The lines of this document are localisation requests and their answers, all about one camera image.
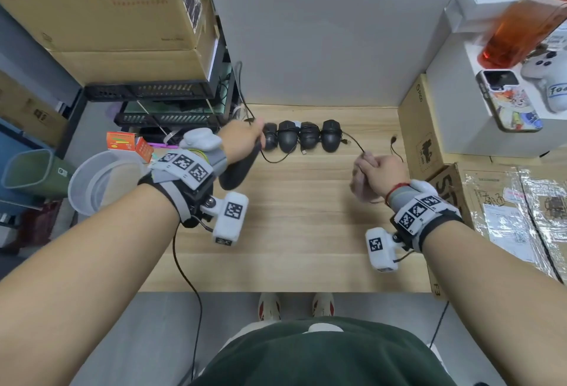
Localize white rounded device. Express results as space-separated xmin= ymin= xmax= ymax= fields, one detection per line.
xmin=520 ymin=44 xmax=567 ymax=114

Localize dark red bag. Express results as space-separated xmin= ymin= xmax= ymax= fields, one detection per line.
xmin=17 ymin=202 xmax=64 ymax=245

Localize left wrist camera rig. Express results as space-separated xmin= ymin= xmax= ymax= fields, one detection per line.
xmin=138 ymin=150 xmax=250 ymax=247

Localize grey right wrist sleeve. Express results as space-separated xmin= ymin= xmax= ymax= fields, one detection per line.
xmin=389 ymin=186 xmax=418 ymax=212

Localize clear plastic basin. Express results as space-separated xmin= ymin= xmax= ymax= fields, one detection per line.
xmin=67 ymin=150 xmax=149 ymax=217

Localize white left wrist puck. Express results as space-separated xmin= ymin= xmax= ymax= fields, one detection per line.
xmin=179 ymin=127 xmax=222 ymax=152

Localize lettered brown cardboard box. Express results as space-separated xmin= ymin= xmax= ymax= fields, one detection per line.
xmin=426 ymin=261 xmax=449 ymax=302

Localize small stamped cardboard box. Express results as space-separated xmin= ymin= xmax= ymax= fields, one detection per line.
xmin=397 ymin=73 xmax=462 ymax=182

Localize large stamped cardboard box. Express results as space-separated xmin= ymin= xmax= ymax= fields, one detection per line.
xmin=0 ymin=0 xmax=219 ymax=52

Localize cardboard box with black logo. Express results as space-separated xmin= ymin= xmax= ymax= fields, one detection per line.
xmin=427 ymin=162 xmax=567 ymax=286

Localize orange bottle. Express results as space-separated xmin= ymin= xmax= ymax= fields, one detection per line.
xmin=477 ymin=0 xmax=567 ymax=70

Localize person's right forearm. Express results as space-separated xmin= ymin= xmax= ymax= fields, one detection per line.
xmin=423 ymin=221 xmax=567 ymax=386

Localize small white boxes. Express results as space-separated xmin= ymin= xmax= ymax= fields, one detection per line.
xmin=444 ymin=0 xmax=537 ymax=35

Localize green trash bin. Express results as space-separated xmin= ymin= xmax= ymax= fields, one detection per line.
xmin=1 ymin=149 xmax=76 ymax=199

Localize pink fluffy wiping cloth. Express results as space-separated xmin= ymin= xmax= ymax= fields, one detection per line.
xmin=350 ymin=164 xmax=383 ymax=205

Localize blue panel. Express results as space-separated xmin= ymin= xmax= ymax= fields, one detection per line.
xmin=0 ymin=120 xmax=48 ymax=209

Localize black stacked tray rack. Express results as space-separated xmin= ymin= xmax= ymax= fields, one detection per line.
xmin=84 ymin=35 xmax=245 ymax=146

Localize white right wrist puck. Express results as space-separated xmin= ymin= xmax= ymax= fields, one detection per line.
xmin=409 ymin=179 xmax=440 ymax=199

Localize person's dark shirt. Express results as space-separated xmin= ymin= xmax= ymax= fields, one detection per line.
xmin=188 ymin=317 xmax=460 ymax=386

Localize black right rig cable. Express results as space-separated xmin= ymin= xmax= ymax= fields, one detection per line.
xmin=427 ymin=301 xmax=451 ymax=350

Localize plain cardboard box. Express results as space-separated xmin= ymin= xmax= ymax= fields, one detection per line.
xmin=51 ymin=22 xmax=222 ymax=87

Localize black left rig cable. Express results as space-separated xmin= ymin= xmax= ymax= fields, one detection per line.
xmin=171 ymin=221 xmax=204 ymax=378

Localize orange box with green print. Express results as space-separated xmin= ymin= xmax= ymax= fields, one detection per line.
xmin=106 ymin=131 xmax=137 ymax=152

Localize person's left forearm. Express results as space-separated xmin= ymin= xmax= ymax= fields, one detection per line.
xmin=0 ymin=184 xmax=180 ymax=386

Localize black rig cable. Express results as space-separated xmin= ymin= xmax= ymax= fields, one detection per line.
xmin=427 ymin=301 xmax=451 ymax=350
xmin=171 ymin=221 xmax=204 ymax=378

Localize white wrist puck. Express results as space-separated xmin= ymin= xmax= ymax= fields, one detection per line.
xmin=179 ymin=127 xmax=222 ymax=152
xmin=409 ymin=179 xmax=440 ymax=199

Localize person's right hand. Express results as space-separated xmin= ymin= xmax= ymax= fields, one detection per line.
xmin=356 ymin=154 xmax=411 ymax=205

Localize grey wrist sleeve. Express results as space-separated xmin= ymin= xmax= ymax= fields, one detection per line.
xmin=389 ymin=186 xmax=418 ymax=212
xmin=207 ymin=146 xmax=229 ymax=175

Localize person's beige trousers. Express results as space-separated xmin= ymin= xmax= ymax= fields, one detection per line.
xmin=217 ymin=321 xmax=268 ymax=358

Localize person's left hand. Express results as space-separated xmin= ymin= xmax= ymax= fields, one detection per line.
xmin=217 ymin=117 xmax=266 ymax=165

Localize white power strip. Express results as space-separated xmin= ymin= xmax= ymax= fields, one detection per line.
xmin=427 ymin=341 xmax=447 ymax=365

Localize phone with colourful case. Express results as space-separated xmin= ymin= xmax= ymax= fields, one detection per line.
xmin=476 ymin=69 xmax=544 ymax=134

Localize red string bracelet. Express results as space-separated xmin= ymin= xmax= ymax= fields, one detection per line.
xmin=384 ymin=182 xmax=411 ymax=208

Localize cardboard box with small prints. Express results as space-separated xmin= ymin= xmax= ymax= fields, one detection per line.
xmin=0 ymin=71 xmax=69 ymax=149

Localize person's left shoe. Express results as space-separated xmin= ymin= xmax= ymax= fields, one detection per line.
xmin=258 ymin=292 xmax=282 ymax=323

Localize large white box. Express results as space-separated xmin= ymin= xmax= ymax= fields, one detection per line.
xmin=427 ymin=33 xmax=567 ymax=159

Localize grey left wrist sleeve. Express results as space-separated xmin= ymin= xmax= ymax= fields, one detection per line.
xmin=207 ymin=146 xmax=229 ymax=175

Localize black computer mouse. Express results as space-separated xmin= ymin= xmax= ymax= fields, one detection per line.
xmin=218 ymin=140 xmax=263 ymax=192
xmin=299 ymin=122 xmax=322 ymax=152
xmin=320 ymin=118 xmax=343 ymax=154
xmin=262 ymin=122 xmax=279 ymax=152
xmin=278 ymin=120 xmax=302 ymax=154

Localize dark grey padded seat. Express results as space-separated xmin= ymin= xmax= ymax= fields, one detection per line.
xmin=0 ymin=250 xmax=24 ymax=283

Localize white chest device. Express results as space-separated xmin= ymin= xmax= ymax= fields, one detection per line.
xmin=307 ymin=322 xmax=344 ymax=335

